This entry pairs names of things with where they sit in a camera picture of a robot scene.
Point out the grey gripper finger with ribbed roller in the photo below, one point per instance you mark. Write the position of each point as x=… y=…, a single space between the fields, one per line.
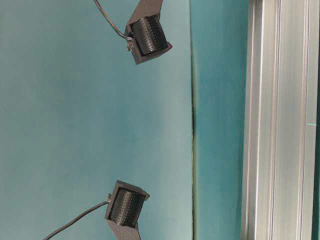
x=147 y=38
x=124 y=207

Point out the silver aluminium extrusion rail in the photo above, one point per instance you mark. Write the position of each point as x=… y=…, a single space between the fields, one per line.
x=280 y=119

